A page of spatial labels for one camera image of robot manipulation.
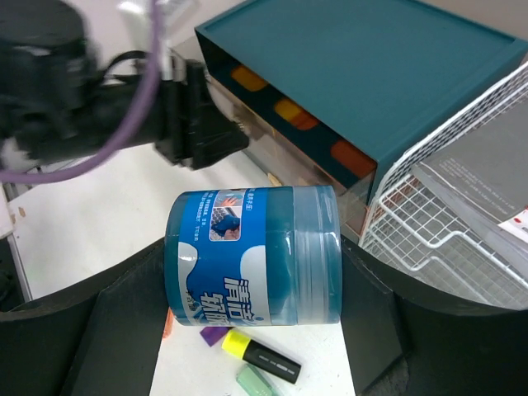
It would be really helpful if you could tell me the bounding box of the black purple highlighter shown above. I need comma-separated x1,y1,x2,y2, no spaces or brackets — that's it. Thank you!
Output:
200,327,231,347

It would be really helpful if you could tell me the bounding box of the black yellow highlighter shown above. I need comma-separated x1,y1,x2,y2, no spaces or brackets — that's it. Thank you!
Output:
222,328,302,384

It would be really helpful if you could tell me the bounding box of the mint green highlighter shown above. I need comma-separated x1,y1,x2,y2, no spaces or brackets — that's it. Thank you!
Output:
236,364,281,396

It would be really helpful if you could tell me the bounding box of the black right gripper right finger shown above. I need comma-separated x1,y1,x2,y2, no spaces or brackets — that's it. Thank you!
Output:
341,238,527,395

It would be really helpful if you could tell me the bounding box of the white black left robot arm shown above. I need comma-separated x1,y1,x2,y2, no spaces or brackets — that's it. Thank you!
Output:
1,1,249,395

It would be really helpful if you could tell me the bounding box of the white wire file rack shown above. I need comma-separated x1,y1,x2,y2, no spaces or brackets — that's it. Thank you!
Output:
359,64,527,309

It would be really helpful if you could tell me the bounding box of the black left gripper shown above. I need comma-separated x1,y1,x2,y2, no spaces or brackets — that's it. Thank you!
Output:
154,50,250,170

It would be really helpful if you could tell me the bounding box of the grey setup guide booklet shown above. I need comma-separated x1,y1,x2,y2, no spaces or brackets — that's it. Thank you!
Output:
412,103,527,275

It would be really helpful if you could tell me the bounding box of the orange highlighter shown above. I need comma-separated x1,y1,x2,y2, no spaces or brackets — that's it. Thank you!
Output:
163,309,173,339

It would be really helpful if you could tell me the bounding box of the teal drawer organizer box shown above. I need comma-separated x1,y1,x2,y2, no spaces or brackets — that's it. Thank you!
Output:
193,0,528,215

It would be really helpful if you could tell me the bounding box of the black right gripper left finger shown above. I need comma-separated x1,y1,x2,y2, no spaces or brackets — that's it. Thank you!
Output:
1,240,168,395

